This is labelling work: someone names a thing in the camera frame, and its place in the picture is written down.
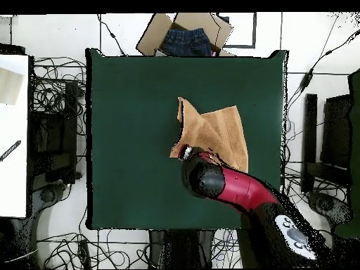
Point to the tan terry towel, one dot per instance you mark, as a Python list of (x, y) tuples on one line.
[(222, 129)]

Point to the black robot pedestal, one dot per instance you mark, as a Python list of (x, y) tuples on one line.
[(182, 247)]

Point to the black office chair base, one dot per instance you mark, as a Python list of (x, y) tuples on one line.
[(326, 205), (47, 195)]

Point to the blue denim jeans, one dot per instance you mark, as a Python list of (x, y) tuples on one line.
[(185, 42)]

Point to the open cardboard box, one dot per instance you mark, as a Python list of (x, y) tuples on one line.
[(153, 36)]

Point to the black flat panel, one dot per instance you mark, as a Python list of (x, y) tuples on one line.
[(337, 132)]

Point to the white side table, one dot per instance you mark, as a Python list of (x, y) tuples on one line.
[(14, 182)]

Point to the black rectangular frame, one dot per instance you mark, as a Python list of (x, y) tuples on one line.
[(254, 31)]

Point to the black upright bar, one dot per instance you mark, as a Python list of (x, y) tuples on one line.
[(309, 126)]

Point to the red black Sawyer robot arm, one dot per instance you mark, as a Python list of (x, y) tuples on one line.
[(247, 191)]

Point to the dark green table cloth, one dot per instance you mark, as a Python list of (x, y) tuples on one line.
[(126, 140)]

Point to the black power strip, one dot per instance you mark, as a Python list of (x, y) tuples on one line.
[(84, 253)]

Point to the black equipment rack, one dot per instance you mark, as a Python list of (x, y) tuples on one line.
[(53, 135)]

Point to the beige sheet of card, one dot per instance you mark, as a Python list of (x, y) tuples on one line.
[(9, 87)]

